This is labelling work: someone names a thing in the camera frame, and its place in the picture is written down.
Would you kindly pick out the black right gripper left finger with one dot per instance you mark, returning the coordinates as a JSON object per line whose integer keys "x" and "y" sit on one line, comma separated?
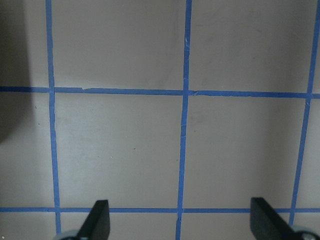
{"x": 97, "y": 225}

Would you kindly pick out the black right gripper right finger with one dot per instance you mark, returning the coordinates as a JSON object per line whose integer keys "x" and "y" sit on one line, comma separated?
{"x": 266, "y": 224}

